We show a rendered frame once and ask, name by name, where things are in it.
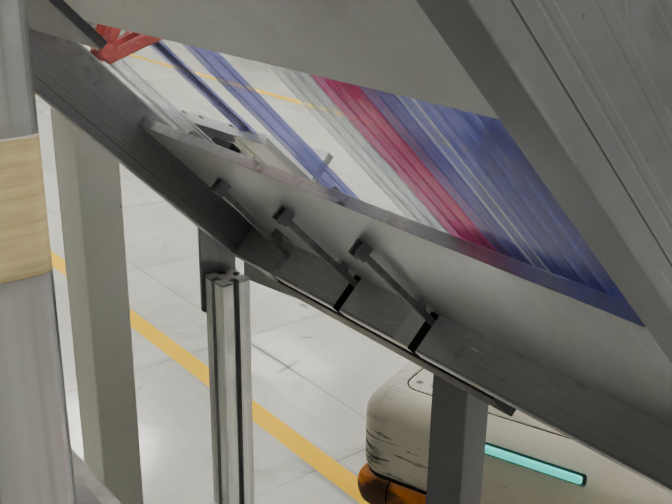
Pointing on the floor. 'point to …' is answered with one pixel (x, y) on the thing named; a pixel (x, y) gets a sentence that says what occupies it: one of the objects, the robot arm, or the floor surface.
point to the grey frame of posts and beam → (217, 285)
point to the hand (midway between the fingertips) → (105, 50)
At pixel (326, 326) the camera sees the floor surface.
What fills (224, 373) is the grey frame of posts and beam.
